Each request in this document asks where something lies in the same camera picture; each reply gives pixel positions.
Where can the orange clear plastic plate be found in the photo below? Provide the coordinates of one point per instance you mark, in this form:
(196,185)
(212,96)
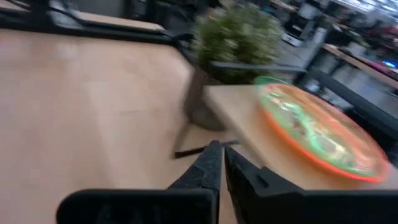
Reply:
(363,152)

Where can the green clear plastic plate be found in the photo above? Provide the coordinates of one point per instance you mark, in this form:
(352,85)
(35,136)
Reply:
(298,118)
(269,80)

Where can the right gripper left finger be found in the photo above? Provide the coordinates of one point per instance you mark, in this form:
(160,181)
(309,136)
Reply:
(199,180)

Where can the wooden shelf black metal legs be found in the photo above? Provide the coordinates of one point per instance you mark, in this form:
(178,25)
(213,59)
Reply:
(248,124)

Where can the plant in striped pot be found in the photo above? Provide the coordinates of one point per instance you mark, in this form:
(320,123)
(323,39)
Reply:
(236,37)

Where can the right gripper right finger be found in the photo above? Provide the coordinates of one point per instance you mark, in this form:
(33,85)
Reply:
(248,189)

